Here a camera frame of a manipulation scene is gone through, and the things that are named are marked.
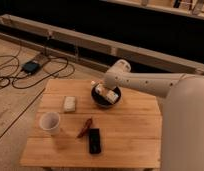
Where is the wooden frame beam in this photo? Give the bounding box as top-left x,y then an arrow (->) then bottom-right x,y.
0,15 -> 204,75

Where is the blue power adapter box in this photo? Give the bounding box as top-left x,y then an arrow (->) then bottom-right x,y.
22,61 -> 40,74

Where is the dark ceramic bowl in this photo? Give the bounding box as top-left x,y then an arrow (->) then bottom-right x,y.
91,87 -> 121,108

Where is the wooden table board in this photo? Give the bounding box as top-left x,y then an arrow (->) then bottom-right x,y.
20,79 -> 162,168

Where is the white sponge block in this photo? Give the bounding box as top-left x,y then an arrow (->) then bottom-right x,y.
63,96 -> 76,112

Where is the white paper cup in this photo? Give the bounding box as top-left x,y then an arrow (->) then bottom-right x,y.
39,112 -> 60,136

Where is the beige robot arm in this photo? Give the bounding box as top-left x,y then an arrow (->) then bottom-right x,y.
104,60 -> 204,171

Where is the red chili pepper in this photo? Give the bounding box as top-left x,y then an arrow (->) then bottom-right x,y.
77,118 -> 93,138

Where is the white plastic bottle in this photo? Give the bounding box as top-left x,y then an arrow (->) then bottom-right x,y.
91,81 -> 119,104

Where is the black remote control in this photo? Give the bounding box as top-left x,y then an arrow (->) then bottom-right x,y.
89,128 -> 101,154

